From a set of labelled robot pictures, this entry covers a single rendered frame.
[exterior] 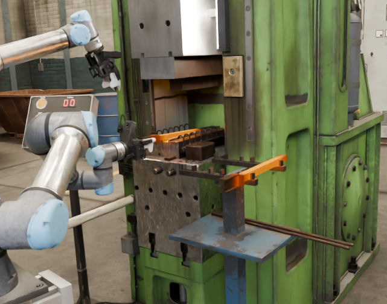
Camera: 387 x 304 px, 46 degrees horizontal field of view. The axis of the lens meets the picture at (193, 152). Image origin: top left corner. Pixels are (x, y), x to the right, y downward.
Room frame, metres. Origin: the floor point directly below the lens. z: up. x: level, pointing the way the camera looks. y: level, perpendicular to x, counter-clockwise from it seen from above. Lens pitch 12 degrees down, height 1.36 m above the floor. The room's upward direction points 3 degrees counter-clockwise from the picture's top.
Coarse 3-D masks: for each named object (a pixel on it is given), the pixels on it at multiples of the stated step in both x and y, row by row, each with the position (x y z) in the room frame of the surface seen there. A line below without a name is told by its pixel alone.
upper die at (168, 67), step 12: (144, 60) 2.11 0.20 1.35; (156, 60) 2.07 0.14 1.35; (168, 60) 2.03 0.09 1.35; (180, 60) 2.04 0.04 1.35; (192, 60) 2.12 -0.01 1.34; (204, 60) 2.19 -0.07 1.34; (216, 60) 2.28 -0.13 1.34; (144, 72) 2.11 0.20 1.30; (156, 72) 2.07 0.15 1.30; (168, 72) 2.03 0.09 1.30; (180, 72) 2.04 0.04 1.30; (192, 72) 2.11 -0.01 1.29; (204, 72) 2.19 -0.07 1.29; (216, 72) 2.28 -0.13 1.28
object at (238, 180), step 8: (272, 160) 1.62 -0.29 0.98; (256, 168) 1.51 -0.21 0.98; (264, 168) 1.55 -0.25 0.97; (232, 176) 1.38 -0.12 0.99; (240, 176) 1.41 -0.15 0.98; (248, 176) 1.46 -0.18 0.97; (224, 184) 1.35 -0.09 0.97; (232, 184) 1.39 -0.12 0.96; (240, 184) 1.41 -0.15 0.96; (224, 192) 1.35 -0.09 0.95
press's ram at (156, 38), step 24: (144, 0) 2.10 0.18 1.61; (168, 0) 2.02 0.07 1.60; (192, 0) 2.05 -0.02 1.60; (144, 24) 2.10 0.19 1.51; (168, 24) 2.03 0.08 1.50; (192, 24) 2.04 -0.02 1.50; (216, 24) 2.19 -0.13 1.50; (144, 48) 2.11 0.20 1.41; (168, 48) 2.03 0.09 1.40; (192, 48) 2.04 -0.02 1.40; (216, 48) 2.19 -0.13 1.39
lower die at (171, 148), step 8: (200, 128) 2.31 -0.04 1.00; (224, 128) 2.33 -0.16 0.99; (192, 136) 2.14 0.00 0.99; (208, 136) 2.20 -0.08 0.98; (160, 144) 2.07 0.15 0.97; (168, 144) 2.04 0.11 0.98; (176, 144) 2.02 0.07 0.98; (216, 144) 2.26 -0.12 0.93; (152, 152) 2.10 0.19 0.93; (160, 152) 2.07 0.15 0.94; (168, 152) 2.04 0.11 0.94; (176, 152) 2.02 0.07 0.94
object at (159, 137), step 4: (196, 128) 2.27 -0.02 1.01; (176, 132) 2.13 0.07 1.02; (180, 132) 2.13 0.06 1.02; (184, 132) 2.15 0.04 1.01; (188, 132) 2.18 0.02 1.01; (144, 136) 1.96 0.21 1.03; (148, 136) 1.96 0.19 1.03; (152, 136) 1.97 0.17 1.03; (156, 136) 1.99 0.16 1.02; (160, 136) 2.01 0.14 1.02; (164, 136) 2.03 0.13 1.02; (168, 136) 2.06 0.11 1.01; (172, 136) 2.08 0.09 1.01; (176, 136) 2.10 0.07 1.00; (156, 140) 1.99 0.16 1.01; (160, 140) 2.01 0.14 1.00
